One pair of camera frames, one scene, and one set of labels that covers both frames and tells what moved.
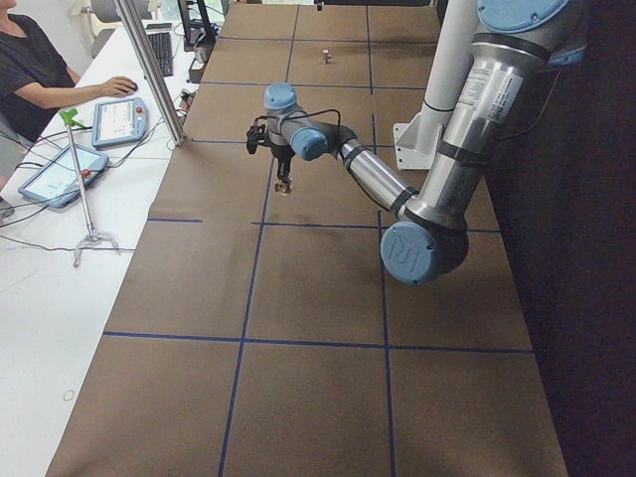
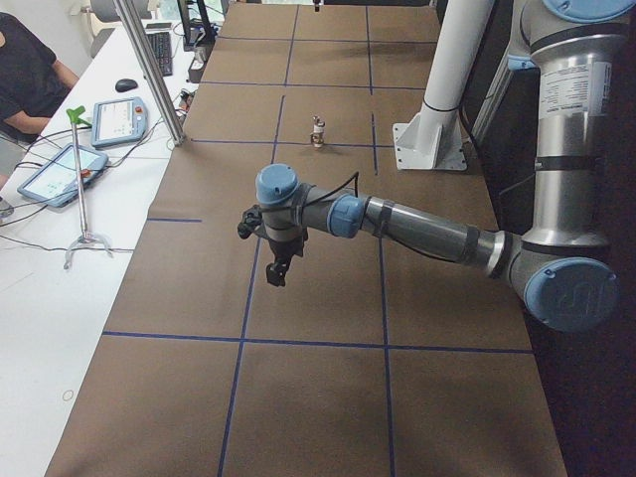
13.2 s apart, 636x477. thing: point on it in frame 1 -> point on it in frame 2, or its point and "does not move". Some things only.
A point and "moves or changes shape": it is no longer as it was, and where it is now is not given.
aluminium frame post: (137, 37) does not move
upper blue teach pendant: (118, 121) does not move
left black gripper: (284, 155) -> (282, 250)
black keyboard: (161, 44) does not move
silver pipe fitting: (327, 58) moves or changes shape
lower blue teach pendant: (56, 183) does not move
